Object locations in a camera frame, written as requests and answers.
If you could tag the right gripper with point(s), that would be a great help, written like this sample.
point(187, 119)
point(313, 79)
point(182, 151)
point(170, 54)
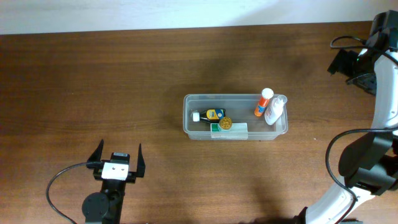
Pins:
point(341, 63)

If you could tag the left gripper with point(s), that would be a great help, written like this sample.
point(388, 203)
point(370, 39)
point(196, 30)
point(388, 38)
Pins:
point(94, 160)

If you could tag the white spray bottle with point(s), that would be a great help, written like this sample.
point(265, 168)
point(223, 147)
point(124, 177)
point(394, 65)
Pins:
point(275, 109)

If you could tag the orange tube white cap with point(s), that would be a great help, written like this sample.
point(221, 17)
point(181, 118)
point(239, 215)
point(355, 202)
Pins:
point(266, 95)

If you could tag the dark bottle white cap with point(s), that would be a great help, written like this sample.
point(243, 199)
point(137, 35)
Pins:
point(209, 115)

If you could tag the small gold-lid jar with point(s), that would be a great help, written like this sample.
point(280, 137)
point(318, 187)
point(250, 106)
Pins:
point(225, 124)

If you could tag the white green medicine box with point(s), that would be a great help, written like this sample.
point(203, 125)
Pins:
point(238, 131)

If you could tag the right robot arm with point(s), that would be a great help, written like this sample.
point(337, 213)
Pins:
point(357, 159)

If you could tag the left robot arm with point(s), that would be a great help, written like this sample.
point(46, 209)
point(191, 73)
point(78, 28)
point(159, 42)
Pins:
point(106, 205)

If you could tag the clear plastic container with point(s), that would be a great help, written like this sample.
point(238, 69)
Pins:
point(239, 107)

